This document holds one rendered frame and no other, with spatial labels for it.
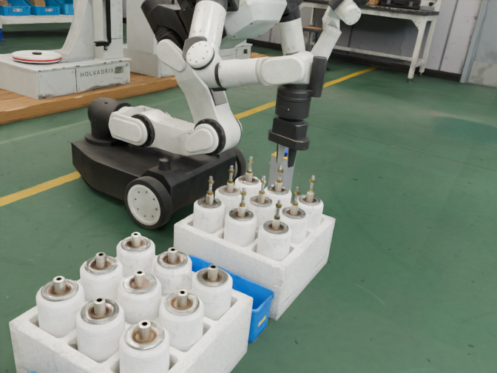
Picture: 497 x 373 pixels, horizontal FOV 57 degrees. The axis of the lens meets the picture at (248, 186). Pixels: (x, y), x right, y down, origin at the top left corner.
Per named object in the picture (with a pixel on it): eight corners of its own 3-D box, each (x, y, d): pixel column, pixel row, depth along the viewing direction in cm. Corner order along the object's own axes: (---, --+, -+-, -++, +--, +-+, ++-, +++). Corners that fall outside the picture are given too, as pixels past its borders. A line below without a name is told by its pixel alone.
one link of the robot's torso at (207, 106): (200, 162, 175) (146, 49, 171) (225, 151, 189) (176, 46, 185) (228, 149, 166) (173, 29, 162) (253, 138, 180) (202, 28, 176)
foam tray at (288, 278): (171, 271, 150) (173, 223, 142) (236, 226, 181) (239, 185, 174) (276, 321, 133) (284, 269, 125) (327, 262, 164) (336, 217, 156)
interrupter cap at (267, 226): (262, 220, 135) (263, 218, 135) (288, 223, 135) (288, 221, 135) (262, 233, 129) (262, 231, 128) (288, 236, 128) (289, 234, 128)
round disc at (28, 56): (2, 58, 301) (1, 50, 299) (42, 55, 326) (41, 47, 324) (32, 66, 288) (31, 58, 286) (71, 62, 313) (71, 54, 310)
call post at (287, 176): (262, 228, 182) (271, 155, 169) (270, 221, 188) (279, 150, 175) (277, 234, 179) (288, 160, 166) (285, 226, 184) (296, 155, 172)
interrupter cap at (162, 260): (150, 263, 111) (150, 260, 111) (169, 249, 117) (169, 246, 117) (174, 274, 108) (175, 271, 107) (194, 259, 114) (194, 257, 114)
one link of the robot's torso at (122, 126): (107, 139, 196) (106, 109, 190) (140, 129, 212) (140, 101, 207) (143, 151, 187) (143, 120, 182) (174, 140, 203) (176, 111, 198)
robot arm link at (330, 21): (360, 7, 164) (341, 40, 171) (348, -4, 170) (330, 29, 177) (346, 1, 160) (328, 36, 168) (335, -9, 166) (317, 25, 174)
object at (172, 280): (144, 320, 118) (144, 262, 110) (168, 301, 126) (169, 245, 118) (174, 336, 114) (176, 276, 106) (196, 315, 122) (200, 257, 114)
